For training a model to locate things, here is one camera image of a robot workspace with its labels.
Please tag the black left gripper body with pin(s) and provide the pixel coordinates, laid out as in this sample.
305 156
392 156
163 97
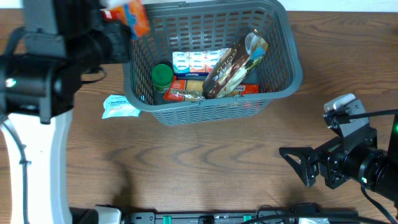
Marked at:
87 49

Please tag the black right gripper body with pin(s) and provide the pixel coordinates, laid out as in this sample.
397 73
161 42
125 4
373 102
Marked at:
313 166

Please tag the orange Redoxon box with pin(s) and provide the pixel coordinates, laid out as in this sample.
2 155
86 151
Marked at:
130 12

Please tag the light blue wipes pack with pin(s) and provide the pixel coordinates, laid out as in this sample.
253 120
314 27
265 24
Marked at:
118 106

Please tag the green lid glass jar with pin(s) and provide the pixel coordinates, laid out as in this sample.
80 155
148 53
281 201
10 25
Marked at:
162 77

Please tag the dark grey plastic basket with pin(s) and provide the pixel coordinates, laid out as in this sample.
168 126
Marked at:
211 25

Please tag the Kleenex tissue multipack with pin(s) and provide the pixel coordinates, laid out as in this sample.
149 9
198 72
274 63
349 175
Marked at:
196 63

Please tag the San Remo spaghetti packet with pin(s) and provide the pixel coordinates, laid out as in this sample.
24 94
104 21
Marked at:
192 90

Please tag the Nescafe Gold coffee pouch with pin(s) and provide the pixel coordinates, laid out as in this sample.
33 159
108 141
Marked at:
235 65

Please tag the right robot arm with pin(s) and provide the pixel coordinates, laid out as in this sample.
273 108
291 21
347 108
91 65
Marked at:
381 169

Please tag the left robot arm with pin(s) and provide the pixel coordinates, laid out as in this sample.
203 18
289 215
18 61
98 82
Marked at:
41 70

